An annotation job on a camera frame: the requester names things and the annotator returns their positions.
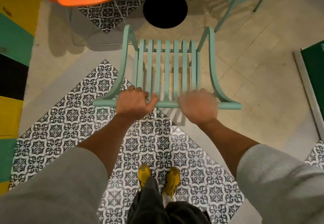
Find person's left hand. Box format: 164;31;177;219
115;85;159;122

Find person's dark grey trousers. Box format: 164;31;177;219
126;177;211;224

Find person's grey sleeve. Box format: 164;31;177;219
236;144;324;224
0;146;109;224

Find person's grey right sleeve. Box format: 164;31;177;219
236;144;324;224

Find person's yellow right shoe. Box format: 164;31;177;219
162;167;181;198

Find person's yellow shoe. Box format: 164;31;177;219
138;164;152;188
162;167;181;198

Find person's right hand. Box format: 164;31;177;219
178;88;219;126

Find green sign board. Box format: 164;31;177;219
294;40;324;141

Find person's grey left sleeve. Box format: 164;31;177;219
0;146;109;224

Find person's left forearm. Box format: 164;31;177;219
76;114;150;181

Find person's yellow left shoe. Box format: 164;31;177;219
138;164;152;188

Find person's right forearm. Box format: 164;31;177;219
196;118;261;181

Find mint green slatted chair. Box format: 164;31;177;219
93;24;242;111

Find mint green metal chair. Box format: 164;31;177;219
190;0;279;33

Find black round table base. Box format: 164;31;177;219
143;0;188;29

